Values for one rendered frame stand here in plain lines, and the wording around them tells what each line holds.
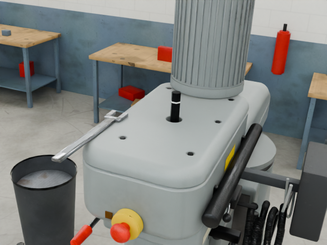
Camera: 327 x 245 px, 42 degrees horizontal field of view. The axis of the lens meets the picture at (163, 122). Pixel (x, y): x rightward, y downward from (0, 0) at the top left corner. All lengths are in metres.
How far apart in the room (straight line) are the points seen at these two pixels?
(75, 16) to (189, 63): 5.08
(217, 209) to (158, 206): 0.11
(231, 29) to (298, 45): 4.11
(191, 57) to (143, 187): 0.40
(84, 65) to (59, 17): 0.74
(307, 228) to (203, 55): 0.55
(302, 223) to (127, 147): 0.60
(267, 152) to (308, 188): 0.43
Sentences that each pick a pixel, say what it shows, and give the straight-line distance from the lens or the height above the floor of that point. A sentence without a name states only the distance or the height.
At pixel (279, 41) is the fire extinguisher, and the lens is 5.02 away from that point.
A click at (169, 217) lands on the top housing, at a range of 0.80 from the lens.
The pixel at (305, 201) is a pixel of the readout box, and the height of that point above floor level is 1.64.
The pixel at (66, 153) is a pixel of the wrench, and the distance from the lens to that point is 0.79.
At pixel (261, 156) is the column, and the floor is 1.56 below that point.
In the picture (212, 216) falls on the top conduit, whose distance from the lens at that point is 0.80.
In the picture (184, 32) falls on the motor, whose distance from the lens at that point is 1.07.
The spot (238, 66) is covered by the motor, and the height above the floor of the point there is 1.97.
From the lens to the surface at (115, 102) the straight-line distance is 5.45.
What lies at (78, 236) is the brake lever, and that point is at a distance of 0.89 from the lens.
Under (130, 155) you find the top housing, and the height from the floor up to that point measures 1.89.
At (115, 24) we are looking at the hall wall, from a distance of 5.79.
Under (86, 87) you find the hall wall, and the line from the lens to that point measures 6.29.
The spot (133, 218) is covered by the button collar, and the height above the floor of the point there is 1.78.
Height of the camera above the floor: 2.28
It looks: 25 degrees down
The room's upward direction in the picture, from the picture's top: 3 degrees clockwise
